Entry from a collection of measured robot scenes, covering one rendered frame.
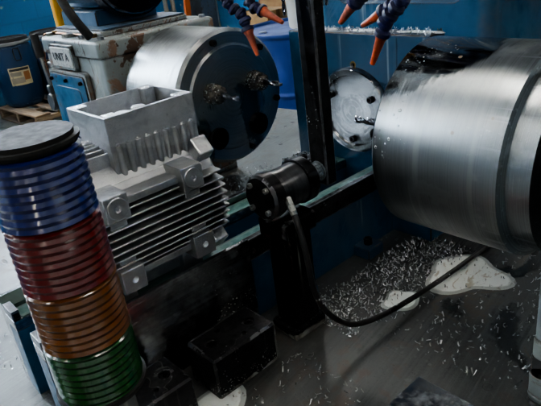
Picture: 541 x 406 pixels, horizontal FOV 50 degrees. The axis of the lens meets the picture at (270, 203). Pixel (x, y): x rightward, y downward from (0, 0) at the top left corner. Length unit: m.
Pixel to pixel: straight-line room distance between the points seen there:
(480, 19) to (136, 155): 0.58
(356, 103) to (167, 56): 0.35
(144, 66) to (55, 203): 0.80
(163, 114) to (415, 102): 0.29
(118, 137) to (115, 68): 0.55
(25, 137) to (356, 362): 0.54
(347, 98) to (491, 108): 0.42
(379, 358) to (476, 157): 0.29
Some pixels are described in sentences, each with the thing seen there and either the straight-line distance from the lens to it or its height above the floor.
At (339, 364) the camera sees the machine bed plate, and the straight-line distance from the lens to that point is 0.78.
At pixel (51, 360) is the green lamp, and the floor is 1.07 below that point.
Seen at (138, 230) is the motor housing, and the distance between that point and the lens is 0.67.
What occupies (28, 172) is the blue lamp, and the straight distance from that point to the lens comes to 0.35.
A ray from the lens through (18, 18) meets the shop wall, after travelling 6.78.
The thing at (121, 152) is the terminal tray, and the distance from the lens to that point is 0.69.
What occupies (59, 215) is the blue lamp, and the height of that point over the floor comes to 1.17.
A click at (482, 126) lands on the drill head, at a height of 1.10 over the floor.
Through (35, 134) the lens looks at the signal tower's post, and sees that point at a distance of 0.37.
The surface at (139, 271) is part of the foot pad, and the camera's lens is 0.69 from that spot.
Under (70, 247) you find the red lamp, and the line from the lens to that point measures 0.37.
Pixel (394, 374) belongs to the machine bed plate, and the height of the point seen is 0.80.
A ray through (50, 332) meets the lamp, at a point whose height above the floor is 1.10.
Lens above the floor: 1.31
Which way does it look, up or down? 25 degrees down
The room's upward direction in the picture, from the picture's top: 8 degrees counter-clockwise
